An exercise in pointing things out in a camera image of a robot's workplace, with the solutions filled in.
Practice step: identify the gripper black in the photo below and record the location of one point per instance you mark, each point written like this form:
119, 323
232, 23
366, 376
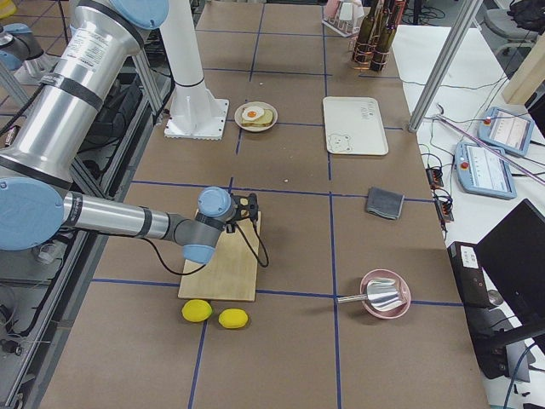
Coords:
230, 228

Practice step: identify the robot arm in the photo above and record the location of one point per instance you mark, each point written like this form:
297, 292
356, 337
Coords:
22, 54
36, 195

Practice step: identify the cream bear tray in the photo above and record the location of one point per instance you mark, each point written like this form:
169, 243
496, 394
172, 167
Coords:
353, 126

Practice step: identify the wooden cutting board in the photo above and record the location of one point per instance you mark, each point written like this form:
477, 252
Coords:
231, 273

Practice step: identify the yellow lemon left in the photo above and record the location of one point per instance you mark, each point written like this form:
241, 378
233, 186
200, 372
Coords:
196, 310

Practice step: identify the yellow lemon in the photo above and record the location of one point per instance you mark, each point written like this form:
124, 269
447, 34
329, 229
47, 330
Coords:
233, 318
196, 310

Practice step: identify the yellow lemon right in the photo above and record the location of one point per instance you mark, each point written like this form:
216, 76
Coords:
233, 318

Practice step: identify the bottom bread slice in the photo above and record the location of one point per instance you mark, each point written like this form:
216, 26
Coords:
264, 121

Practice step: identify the round beige plate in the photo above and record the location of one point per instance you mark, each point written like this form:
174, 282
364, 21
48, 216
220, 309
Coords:
238, 112

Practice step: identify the fried egg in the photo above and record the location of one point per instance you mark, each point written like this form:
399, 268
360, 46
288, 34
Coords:
252, 113

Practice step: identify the grey folded cloth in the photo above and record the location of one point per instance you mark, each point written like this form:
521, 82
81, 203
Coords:
384, 203

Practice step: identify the metal scoop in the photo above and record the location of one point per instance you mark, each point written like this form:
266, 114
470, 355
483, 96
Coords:
381, 294

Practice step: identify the pink bowl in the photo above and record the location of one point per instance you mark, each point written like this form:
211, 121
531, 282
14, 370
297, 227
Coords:
405, 290

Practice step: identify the dark wine bottle upper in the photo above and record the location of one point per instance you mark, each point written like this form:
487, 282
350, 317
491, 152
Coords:
363, 45

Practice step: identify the dark wine bottle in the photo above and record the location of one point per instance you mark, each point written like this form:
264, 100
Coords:
387, 29
363, 45

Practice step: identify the reacher grabber stick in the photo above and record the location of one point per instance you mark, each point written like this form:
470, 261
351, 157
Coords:
480, 143

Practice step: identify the light pink cup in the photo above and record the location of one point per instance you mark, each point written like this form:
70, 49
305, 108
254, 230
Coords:
331, 8

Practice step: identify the white cup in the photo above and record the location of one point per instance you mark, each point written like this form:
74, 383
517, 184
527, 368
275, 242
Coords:
346, 11

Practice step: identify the teach pendant near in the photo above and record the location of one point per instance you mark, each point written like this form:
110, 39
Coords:
481, 172

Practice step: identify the teach pendant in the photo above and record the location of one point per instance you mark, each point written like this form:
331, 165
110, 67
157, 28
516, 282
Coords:
507, 130
481, 172

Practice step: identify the dark wine bottle lower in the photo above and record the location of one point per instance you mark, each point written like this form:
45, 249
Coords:
387, 29

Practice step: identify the black box device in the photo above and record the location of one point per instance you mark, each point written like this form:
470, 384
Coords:
485, 319

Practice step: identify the black monitor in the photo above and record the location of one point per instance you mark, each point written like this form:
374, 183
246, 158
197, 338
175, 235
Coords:
512, 255

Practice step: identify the teach pendant far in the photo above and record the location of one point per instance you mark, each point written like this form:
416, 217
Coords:
507, 130

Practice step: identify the office chair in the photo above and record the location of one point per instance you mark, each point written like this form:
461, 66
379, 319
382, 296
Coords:
521, 25

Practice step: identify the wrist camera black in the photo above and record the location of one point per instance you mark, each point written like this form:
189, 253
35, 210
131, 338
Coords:
246, 208

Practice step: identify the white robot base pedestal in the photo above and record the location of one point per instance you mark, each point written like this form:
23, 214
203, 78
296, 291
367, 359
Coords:
194, 112

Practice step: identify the white wire cup rack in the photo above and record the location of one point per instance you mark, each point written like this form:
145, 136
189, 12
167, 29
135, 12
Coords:
350, 28

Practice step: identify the copper wire bottle rack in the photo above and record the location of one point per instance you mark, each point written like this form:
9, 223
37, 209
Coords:
377, 32

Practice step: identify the aluminium frame post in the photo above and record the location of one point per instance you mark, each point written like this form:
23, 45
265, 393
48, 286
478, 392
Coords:
446, 56

